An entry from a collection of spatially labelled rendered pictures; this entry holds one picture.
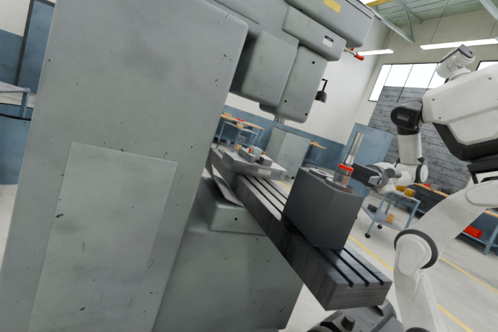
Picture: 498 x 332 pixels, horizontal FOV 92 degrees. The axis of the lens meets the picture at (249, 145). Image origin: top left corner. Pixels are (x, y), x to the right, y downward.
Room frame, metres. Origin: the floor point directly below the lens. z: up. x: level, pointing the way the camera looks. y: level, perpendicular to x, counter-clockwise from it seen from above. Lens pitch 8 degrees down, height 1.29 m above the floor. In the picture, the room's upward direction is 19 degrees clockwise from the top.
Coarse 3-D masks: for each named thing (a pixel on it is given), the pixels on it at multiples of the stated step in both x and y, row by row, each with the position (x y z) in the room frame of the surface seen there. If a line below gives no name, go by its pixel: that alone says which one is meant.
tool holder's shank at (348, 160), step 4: (356, 132) 0.77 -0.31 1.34; (356, 136) 0.77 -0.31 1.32; (360, 136) 0.76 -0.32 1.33; (356, 140) 0.76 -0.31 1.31; (360, 140) 0.77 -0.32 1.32; (352, 144) 0.77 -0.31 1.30; (356, 144) 0.76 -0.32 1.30; (352, 148) 0.77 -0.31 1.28; (356, 148) 0.76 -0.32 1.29; (348, 152) 0.77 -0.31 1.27; (352, 152) 0.76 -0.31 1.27; (348, 156) 0.77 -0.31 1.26; (352, 156) 0.76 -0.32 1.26; (344, 160) 0.77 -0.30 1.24; (348, 160) 0.76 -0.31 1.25; (352, 160) 0.76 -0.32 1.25; (344, 164) 0.77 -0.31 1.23; (348, 164) 0.76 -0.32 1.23; (352, 164) 0.76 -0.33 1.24
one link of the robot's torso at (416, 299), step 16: (400, 240) 0.92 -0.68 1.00; (416, 240) 0.88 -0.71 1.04; (400, 256) 0.89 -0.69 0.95; (416, 256) 0.86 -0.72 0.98; (400, 272) 0.88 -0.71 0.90; (416, 272) 0.86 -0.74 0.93; (400, 288) 0.90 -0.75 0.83; (416, 288) 0.87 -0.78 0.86; (432, 288) 0.91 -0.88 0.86; (400, 304) 0.89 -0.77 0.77; (416, 304) 0.86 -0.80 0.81; (432, 304) 0.85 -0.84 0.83; (416, 320) 0.84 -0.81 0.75; (432, 320) 0.82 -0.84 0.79
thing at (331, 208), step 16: (304, 176) 0.85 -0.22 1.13; (320, 176) 0.83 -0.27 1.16; (304, 192) 0.82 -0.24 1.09; (320, 192) 0.75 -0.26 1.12; (336, 192) 0.70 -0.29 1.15; (352, 192) 0.76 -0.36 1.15; (288, 208) 0.87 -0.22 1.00; (304, 208) 0.79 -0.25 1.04; (320, 208) 0.73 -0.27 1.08; (336, 208) 0.71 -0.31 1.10; (352, 208) 0.73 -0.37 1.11; (304, 224) 0.77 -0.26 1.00; (320, 224) 0.70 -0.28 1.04; (336, 224) 0.72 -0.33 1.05; (352, 224) 0.74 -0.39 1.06; (320, 240) 0.70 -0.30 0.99; (336, 240) 0.73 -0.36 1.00
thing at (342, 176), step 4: (340, 168) 0.76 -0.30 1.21; (336, 172) 0.77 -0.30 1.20; (340, 172) 0.76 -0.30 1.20; (344, 172) 0.75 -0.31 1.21; (348, 172) 0.75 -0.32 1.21; (352, 172) 0.76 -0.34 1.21; (336, 176) 0.77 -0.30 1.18; (340, 176) 0.76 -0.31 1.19; (344, 176) 0.75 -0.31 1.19; (348, 176) 0.75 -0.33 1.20; (336, 180) 0.76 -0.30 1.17; (340, 180) 0.75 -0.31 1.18; (344, 180) 0.75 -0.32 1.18; (348, 180) 0.76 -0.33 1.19; (340, 184) 0.75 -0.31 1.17; (344, 184) 0.75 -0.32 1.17
